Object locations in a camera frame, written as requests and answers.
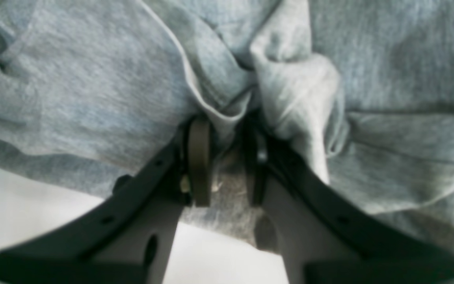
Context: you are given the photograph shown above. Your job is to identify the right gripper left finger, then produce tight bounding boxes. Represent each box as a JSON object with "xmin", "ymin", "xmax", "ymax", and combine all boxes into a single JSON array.
[{"xmin": 0, "ymin": 118, "xmax": 212, "ymax": 284}]

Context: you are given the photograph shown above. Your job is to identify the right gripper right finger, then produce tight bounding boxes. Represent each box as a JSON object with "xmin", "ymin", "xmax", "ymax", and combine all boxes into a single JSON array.
[{"xmin": 243, "ymin": 118, "xmax": 454, "ymax": 284}]

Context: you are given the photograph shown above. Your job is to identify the grey T-shirt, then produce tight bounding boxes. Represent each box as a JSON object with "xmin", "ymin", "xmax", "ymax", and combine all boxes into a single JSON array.
[{"xmin": 0, "ymin": 0, "xmax": 454, "ymax": 251}]

